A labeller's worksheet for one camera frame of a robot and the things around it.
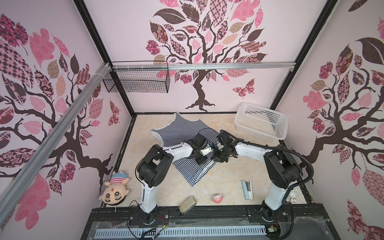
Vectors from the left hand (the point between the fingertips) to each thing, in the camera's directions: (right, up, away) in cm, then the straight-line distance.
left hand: (203, 161), depth 94 cm
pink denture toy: (+7, -15, -19) cm, 25 cm away
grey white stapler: (+24, -13, -14) cm, 31 cm away
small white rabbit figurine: (+47, -15, -16) cm, 52 cm away
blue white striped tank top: (-18, +19, +15) cm, 30 cm away
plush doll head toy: (-45, -11, -21) cm, 51 cm away
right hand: (+5, +3, -2) cm, 6 cm away
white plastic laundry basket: (+47, +26, +20) cm, 57 cm away
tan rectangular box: (-9, -18, -19) cm, 28 cm away
